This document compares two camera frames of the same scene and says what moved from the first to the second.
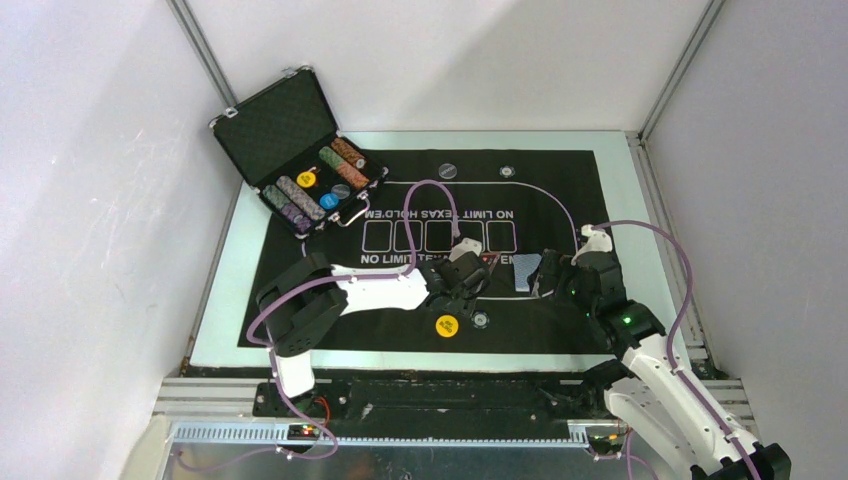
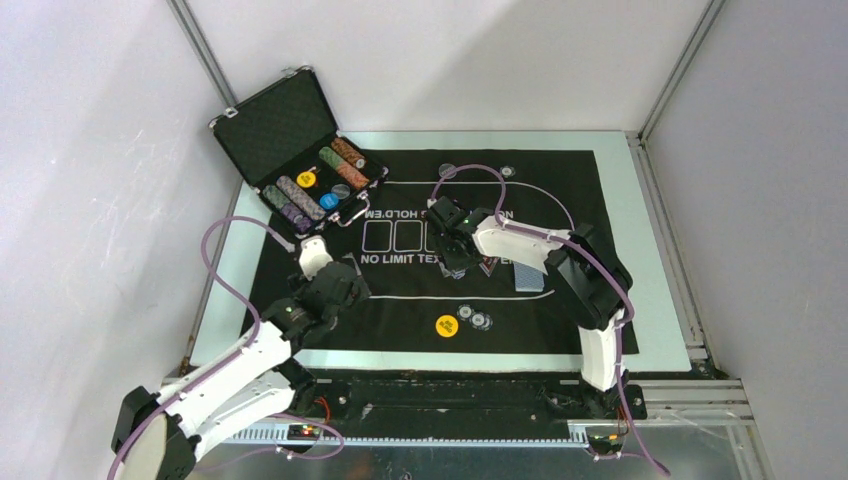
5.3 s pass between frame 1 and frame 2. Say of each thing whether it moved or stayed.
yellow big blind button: stayed
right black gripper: moved
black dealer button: stayed
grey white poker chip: stayed
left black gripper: moved
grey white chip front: stayed
